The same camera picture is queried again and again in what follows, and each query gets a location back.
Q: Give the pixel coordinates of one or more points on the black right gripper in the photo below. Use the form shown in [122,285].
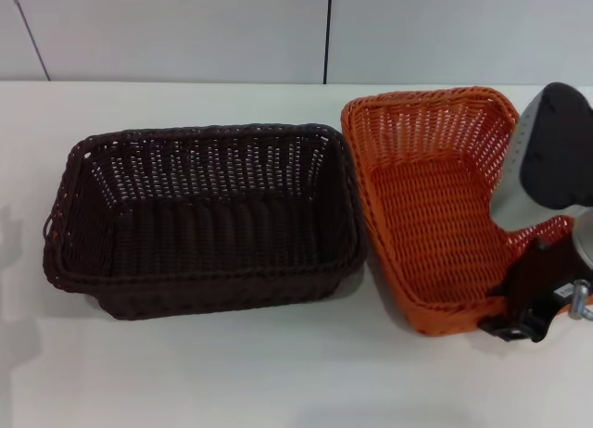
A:
[542,280]

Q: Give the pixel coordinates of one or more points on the orange woven basket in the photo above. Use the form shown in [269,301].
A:
[431,215]

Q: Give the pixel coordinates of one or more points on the dark brown woven basket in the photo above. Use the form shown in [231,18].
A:
[208,242]

